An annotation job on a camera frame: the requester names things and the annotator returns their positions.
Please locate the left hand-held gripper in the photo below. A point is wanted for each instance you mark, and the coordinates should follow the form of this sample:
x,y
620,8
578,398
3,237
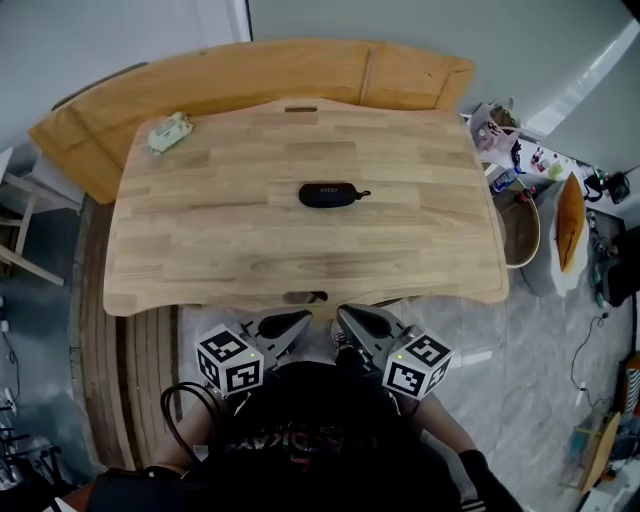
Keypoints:
x,y
227,360

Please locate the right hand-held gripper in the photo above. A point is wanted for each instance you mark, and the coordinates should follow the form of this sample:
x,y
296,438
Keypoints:
x,y
420,365

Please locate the black glasses case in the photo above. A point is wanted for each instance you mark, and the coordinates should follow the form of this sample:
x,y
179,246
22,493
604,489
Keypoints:
x,y
330,195

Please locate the person's right forearm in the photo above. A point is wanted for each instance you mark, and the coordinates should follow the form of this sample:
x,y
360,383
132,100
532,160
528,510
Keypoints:
x,y
445,425

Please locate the person's left forearm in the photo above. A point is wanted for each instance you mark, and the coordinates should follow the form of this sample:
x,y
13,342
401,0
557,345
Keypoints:
x,y
187,435

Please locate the person's black printed t-shirt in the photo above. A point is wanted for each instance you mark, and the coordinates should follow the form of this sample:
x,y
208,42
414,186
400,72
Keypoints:
x,y
310,450

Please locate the stack of wooden planks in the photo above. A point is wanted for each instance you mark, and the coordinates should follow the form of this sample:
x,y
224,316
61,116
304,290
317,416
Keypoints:
x,y
130,375

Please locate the round wooden stool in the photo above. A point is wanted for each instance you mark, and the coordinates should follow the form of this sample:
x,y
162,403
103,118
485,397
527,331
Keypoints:
x,y
520,235

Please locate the blue label water bottle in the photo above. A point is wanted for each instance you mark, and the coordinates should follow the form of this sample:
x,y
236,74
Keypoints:
x,y
504,181

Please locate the pale green wipes packet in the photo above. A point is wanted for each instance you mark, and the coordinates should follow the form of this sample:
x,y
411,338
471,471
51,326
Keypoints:
x,y
170,134

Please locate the orange cushion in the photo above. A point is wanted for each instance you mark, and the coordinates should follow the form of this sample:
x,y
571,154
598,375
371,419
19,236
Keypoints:
x,y
571,225

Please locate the black bag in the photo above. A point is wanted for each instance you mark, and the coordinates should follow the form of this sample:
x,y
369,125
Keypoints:
x,y
622,270

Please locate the white table with wooden legs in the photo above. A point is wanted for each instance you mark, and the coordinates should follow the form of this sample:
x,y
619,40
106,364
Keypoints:
x,y
25,215

